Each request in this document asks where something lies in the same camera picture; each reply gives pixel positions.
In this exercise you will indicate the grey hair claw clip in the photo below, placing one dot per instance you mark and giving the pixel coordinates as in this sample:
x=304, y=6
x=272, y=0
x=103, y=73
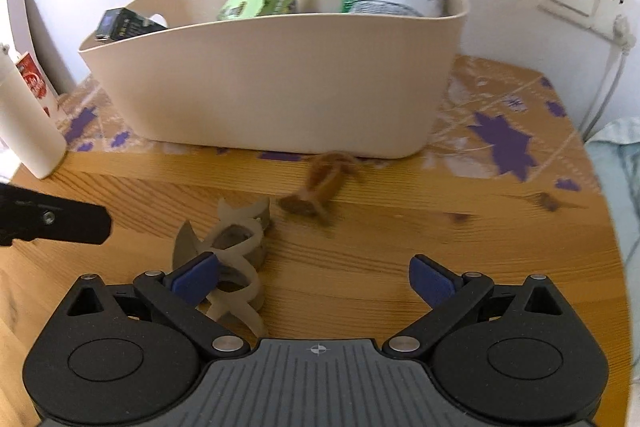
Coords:
x=240, y=292
x=245, y=219

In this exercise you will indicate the wooden desktop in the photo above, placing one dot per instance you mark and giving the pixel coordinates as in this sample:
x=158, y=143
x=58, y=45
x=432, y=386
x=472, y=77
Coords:
x=375, y=232

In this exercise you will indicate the white bottle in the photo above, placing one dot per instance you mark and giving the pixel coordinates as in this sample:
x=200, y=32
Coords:
x=25, y=122

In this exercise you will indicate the red white carton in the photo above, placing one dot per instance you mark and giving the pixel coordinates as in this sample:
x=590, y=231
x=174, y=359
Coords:
x=37, y=82

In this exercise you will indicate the light blue cloth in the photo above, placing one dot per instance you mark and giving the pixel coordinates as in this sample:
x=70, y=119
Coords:
x=620, y=167

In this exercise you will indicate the white board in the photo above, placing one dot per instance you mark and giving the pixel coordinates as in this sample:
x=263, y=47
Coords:
x=25, y=17

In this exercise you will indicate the white power plug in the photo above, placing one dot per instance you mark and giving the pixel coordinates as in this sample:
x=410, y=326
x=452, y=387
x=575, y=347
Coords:
x=622, y=32

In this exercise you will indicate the brown purple patterned tablecloth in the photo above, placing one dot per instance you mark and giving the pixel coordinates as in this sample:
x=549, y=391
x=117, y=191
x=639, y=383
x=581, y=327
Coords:
x=500, y=107

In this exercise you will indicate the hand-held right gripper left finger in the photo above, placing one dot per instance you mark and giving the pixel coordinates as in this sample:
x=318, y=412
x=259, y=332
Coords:
x=197, y=277

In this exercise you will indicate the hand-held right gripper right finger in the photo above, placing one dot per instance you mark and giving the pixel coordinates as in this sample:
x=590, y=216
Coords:
x=430, y=279

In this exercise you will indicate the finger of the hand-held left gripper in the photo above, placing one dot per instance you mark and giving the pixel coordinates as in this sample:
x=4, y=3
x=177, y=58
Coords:
x=60, y=222

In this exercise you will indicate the beige plastic storage bin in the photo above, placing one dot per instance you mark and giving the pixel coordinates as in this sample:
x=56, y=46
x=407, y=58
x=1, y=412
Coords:
x=275, y=82

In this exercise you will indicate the brown hair claw clip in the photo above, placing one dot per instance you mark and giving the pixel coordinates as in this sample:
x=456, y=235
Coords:
x=320, y=187

